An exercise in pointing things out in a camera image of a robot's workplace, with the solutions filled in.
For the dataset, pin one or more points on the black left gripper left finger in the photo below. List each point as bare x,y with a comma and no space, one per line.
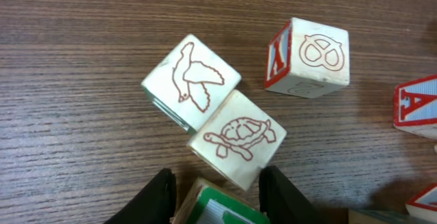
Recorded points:
154,204

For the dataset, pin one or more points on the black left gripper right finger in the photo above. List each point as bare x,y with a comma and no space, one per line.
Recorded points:
282,202

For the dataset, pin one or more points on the red U side block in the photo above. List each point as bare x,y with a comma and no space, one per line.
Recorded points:
414,107

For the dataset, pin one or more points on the green Z letter block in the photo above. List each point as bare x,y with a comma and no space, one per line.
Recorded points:
207,203

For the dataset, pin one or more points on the white block teal side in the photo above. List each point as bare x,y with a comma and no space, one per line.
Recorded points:
361,216

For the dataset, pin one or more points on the white block turtle picture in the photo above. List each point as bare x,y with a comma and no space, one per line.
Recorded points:
239,140

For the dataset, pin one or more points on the white block green side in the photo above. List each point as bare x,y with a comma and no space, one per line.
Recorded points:
190,83

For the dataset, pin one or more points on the white block bird-like picture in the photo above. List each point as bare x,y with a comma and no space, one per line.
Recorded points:
423,205

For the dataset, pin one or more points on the white block red Y side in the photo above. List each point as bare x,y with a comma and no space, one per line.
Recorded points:
308,59

